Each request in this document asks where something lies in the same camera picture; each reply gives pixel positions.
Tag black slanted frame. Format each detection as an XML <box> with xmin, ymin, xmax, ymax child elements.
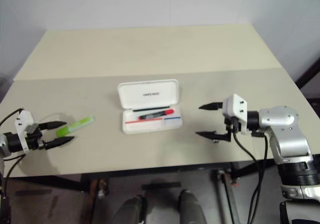
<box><xmin>294</xmin><ymin>51</ymin><xmax>320</xmax><ymax>97</ymax></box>

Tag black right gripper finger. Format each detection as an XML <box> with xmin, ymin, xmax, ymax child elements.
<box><xmin>195</xmin><ymin>131</ymin><xmax>232</xmax><ymax>143</ymax></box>
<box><xmin>198</xmin><ymin>101</ymin><xmax>224</xmax><ymax>111</ymax></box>

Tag white pencil case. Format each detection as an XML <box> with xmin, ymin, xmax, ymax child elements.
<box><xmin>117</xmin><ymin>78</ymin><xmax>183</xmax><ymax>135</ymax></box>

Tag black floor tape strip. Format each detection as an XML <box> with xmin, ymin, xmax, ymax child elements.
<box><xmin>141</xmin><ymin>182</ymin><xmax>182</xmax><ymax>191</ymax></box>

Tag dark rounded shape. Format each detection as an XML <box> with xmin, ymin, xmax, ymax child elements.
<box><xmin>176</xmin><ymin>189</ymin><xmax>209</xmax><ymax>224</ymax></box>
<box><xmin>114</xmin><ymin>195</ymin><xmax>149</xmax><ymax>224</ymax></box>

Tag red marker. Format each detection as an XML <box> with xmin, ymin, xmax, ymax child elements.
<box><xmin>138</xmin><ymin>109</ymin><xmax>175</xmax><ymax>121</ymax></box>

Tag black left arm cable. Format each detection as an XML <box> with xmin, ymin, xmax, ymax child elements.
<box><xmin>0</xmin><ymin>107</ymin><xmax>26</xmax><ymax>125</ymax></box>

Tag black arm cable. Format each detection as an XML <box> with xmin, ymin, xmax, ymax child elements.
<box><xmin>251</xmin><ymin>131</ymin><xmax>269</xmax><ymax>185</ymax></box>
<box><xmin>232</xmin><ymin>129</ymin><xmax>261</xmax><ymax>224</ymax></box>
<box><xmin>0</xmin><ymin>107</ymin><xmax>26</xmax><ymax>125</ymax></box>

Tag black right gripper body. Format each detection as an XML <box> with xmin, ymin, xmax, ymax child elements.
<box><xmin>223</xmin><ymin>115</ymin><xmax>242</xmax><ymax>136</ymax></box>

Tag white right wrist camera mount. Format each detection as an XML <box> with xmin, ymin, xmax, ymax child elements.
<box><xmin>221</xmin><ymin>93</ymin><xmax>251</xmax><ymax>136</ymax></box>

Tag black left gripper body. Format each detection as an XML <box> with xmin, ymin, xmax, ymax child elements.
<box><xmin>24</xmin><ymin>124</ymin><xmax>48</xmax><ymax>152</ymax></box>

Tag black metal table frame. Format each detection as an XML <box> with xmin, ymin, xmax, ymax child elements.
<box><xmin>0</xmin><ymin>160</ymin><xmax>279</xmax><ymax>193</ymax></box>

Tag green marker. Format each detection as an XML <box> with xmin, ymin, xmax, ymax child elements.
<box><xmin>55</xmin><ymin>115</ymin><xmax>97</xmax><ymax>138</ymax></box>

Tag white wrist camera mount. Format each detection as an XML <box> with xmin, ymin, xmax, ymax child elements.
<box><xmin>221</xmin><ymin>93</ymin><xmax>251</xmax><ymax>136</ymax></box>
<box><xmin>14</xmin><ymin>110</ymin><xmax>35</xmax><ymax>153</ymax></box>

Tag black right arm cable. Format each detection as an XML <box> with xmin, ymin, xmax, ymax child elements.
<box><xmin>251</xmin><ymin>131</ymin><xmax>269</xmax><ymax>185</ymax></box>
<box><xmin>232</xmin><ymin>129</ymin><xmax>261</xmax><ymax>224</ymax></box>

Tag rusty table leg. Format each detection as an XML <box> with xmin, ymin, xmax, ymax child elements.
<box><xmin>216</xmin><ymin>169</ymin><xmax>242</xmax><ymax>224</ymax></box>
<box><xmin>89</xmin><ymin>178</ymin><xmax>111</xmax><ymax>200</ymax></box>

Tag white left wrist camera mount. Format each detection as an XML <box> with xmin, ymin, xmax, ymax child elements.
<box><xmin>14</xmin><ymin>110</ymin><xmax>35</xmax><ymax>153</ymax></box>

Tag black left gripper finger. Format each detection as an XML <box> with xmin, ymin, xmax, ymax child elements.
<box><xmin>42</xmin><ymin>136</ymin><xmax>76</xmax><ymax>150</ymax></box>
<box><xmin>38</xmin><ymin>121</ymin><xmax>68</xmax><ymax>130</ymax></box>

